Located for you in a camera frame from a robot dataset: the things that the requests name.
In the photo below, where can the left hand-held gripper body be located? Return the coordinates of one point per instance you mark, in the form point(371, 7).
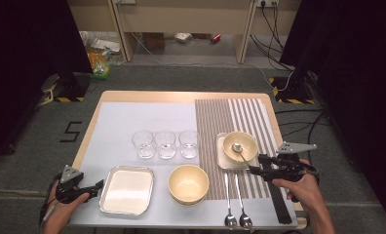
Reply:
point(71, 187)

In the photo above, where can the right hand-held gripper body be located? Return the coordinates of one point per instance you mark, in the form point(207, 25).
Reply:
point(288, 169)

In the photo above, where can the cream bowl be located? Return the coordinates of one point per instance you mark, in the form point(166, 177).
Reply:
point(246, 152)
point(187, 185)
point(187, 204)

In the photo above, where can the metal spoon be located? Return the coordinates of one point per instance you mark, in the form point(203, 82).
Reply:
point(237, 148)
point(245, 221)
point(230, 221)

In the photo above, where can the bundle of black chopsticks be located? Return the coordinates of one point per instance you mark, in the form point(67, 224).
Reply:
point(280, 204)

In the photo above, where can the white square plate silver rim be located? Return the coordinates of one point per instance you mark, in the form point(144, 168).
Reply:
point(126, 191)
point(221, 156)

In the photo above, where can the person's left hand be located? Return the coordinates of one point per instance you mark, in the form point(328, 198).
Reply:
point(62, 214)

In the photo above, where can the person's right hand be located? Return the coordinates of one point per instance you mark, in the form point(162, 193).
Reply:
point(304, 195)

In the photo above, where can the clear drinking glass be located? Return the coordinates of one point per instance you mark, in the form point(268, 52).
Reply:
point(143, 146)
point(188, 146)
point(165, 146)

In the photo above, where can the yellow black hazard tape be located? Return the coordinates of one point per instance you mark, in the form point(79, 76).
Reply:
point(295, 101)

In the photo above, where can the brown white striped placemat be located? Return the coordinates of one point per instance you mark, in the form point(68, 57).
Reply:
point(213, 117)

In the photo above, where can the black stand base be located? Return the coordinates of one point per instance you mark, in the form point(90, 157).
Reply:
point(295, 87)
point(74, 84)

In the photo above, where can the yellow green snack bag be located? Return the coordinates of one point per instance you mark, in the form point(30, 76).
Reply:
point(100, 65)

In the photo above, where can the black curtain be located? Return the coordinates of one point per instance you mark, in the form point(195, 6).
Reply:
point(360, 65)
point(19, 65)

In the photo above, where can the red can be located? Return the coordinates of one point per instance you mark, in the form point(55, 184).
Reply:
point(215, 38)

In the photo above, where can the clear plastic bag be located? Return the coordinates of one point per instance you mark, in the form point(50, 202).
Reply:
point(106, 44)

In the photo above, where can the small white grey object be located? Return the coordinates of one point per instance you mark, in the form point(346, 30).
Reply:
point(183, 37)

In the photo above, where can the brown cardboard box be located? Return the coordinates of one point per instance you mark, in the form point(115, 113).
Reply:
point(153, 41)

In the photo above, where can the light wooden desk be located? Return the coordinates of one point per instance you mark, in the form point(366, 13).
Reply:
point(181, 16)

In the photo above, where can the white wall socket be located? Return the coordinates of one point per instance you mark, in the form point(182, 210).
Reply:
point(267, 3)

